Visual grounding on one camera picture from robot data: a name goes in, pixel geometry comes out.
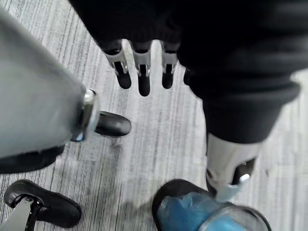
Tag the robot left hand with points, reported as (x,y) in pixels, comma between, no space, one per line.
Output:
(216,36)

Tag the small black trash bin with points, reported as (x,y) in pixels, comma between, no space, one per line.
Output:
(166,192)

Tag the blue plastic bin bag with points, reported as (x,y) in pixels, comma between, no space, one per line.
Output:
(187,211)

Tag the dark robot left foot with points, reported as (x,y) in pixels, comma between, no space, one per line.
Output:
(114,124)

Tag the dark robot foot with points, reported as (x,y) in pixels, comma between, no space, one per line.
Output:
(57,207)
(114,124)

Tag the silver robot left leg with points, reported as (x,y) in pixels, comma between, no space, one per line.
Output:
(33,96)

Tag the silver robot leg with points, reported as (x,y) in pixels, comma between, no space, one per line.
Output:
(33,96)
(18,216)

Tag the dark robot right foot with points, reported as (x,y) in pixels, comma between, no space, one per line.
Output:
(57,207)

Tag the silver robot right leg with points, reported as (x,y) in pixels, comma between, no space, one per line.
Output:
(18,216)

